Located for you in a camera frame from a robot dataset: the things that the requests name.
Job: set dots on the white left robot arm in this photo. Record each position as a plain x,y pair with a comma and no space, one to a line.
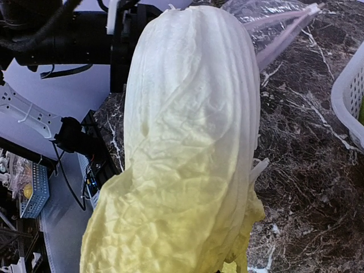
61,59

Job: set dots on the blue background basket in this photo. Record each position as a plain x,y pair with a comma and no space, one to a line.
35,193

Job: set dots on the white plastic basket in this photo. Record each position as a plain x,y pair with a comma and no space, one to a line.
347,97

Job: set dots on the clear zip top bag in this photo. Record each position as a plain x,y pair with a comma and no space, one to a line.
272,25

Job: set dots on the yellow napa cabbage toy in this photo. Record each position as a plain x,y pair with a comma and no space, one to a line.
185,201

